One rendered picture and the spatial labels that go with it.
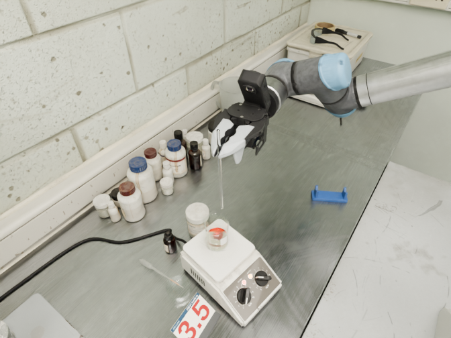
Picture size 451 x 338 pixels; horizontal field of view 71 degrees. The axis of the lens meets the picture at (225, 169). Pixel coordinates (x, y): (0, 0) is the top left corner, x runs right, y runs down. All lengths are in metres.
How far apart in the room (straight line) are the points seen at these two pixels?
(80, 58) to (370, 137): 0.97
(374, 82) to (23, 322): 0.91
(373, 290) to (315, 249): 0.15
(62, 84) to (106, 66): 0.13
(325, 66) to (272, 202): 0.41
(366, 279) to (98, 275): 0.62
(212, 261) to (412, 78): 0.57
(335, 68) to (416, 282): 0.52
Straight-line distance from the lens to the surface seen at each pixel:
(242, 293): 0.70
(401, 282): 0.87
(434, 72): 0.79
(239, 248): 0.71
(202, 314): 0.72
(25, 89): 0.81
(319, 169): 1.06
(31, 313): 0.84
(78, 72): 0.86
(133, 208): 0.86
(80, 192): 0.93
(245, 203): 0.91
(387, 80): 0.80
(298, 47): 1.56
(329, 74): 0.70
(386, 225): 0.96
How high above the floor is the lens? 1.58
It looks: 42 degrees down
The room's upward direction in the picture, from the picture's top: straight up
